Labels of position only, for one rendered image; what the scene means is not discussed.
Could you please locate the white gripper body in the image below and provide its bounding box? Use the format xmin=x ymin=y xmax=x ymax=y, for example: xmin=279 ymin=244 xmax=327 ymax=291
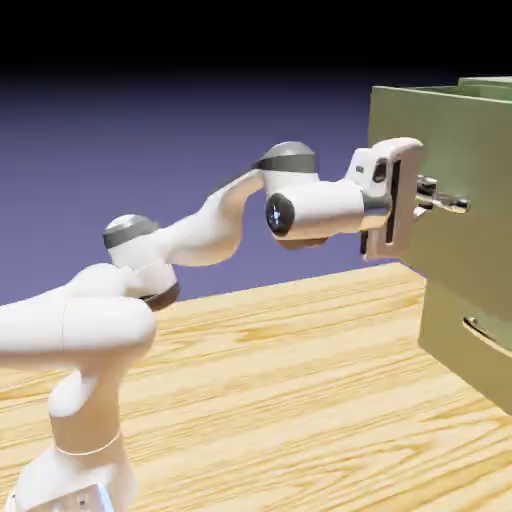
xmin=358 ymin=136 xmax=425 ymax=262

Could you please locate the curved silver drawer handle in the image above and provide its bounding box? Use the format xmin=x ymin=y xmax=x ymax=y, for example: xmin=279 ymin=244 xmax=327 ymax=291
xmin=461 ymin=314 xmax=501 ymax=348
xmin=415 ymin=190 xmax=471 ymax=214

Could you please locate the olive green cabinet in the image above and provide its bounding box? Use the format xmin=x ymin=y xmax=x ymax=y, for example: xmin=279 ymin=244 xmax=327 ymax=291
xmin=366 ymin=75 xmax=512 ymax=417

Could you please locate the olive green drawer front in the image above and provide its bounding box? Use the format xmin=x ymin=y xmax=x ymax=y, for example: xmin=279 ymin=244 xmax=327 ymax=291
xmin=417 ymin=276 xmax=512 ymax=417
xmin=366 ymin=84 xmax=512 ymax=321

